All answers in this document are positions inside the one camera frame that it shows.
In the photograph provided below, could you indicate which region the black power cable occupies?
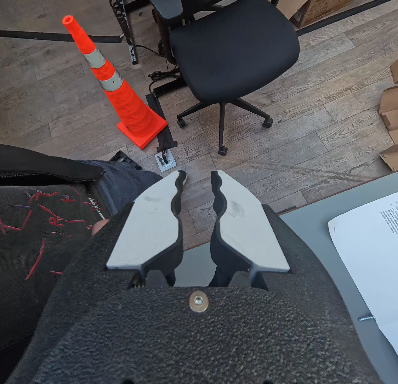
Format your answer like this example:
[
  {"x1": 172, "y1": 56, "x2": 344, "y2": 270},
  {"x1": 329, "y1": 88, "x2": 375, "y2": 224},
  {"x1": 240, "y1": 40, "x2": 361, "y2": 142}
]
[{"x1": 134, "y1": 44, "x2": 184, "y2": 94}]

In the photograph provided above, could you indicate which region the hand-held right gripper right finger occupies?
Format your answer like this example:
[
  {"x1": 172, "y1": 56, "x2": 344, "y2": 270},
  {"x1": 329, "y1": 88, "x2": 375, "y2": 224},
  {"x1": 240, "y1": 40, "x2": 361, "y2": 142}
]
[{"x1": 210, "y1": 170, "x2": 291, "y2": 282}]

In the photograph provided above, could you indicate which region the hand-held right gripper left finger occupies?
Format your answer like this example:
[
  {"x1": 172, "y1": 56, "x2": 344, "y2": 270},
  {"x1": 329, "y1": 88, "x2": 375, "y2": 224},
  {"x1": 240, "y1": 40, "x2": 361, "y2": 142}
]
[{"x1": 106, "y1": 170, "x2": 184, "y2": 279}]

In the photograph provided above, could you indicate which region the printed cardboard box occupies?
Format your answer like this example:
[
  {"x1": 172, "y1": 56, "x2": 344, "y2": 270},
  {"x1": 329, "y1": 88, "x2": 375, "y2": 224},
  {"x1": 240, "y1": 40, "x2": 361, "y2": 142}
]
[{"x1": 298, "y1": 0, "x2": 361, "y2": 29}]

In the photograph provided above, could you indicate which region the orange traffic cone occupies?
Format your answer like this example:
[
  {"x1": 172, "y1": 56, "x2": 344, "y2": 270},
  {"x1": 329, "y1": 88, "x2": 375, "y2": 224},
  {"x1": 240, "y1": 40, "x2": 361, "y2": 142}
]
[{"x1": 62, "y1": 15, "x2": 168, "y2": 150}]

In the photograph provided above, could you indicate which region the black floor cable cover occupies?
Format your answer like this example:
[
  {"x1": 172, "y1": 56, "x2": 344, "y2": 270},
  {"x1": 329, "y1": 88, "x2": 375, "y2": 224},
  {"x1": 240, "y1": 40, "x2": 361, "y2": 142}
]
[{"x1": 146, "y1": 93, "x2": 178, "y2": 152}]

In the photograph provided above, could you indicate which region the person's right hand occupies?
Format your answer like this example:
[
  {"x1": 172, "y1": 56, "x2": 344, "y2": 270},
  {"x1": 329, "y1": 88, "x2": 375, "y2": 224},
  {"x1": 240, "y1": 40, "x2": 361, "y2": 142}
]
[{"x1": 92, "y1": 219, "x2": 110, "y2": 236}]

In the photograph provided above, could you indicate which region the flat cardboard piece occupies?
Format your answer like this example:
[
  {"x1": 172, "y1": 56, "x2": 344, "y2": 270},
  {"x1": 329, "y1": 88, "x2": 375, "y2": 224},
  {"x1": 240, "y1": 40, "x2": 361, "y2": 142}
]
[{"x1": 379, "y1": 144, "x2": 398, "y2": 172}]

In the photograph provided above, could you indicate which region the black office chair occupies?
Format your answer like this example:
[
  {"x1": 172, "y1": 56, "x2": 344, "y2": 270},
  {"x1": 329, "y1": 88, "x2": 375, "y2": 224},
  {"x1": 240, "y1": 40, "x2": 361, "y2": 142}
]
[{"x1": 140, "y1": 0, "x2": 300, "y2": 156}]

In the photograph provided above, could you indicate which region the white floor outlet plate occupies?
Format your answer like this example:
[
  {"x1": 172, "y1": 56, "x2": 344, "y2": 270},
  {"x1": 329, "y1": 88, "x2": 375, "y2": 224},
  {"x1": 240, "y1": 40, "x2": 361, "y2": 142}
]
[{"x1": 155, "y1": 149, "x2": 177, "y2": 173}]

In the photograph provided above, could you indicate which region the black floor strip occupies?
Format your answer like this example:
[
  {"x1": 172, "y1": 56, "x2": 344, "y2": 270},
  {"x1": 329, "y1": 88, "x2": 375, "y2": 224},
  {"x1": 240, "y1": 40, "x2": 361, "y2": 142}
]
[
  {"x1": 0, "y1": 30, "x2": 122, "y2": 44},
  {"x1": 295, "y1": 0, "x2": 398, "y2": 37}
]

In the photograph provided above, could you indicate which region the white instruction sheet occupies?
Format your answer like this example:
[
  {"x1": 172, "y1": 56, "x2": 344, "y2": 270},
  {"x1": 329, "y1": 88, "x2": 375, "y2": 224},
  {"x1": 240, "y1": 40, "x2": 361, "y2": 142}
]
[{"x1": 328, "y1": 191, "x2": 398, "y2": 347}]

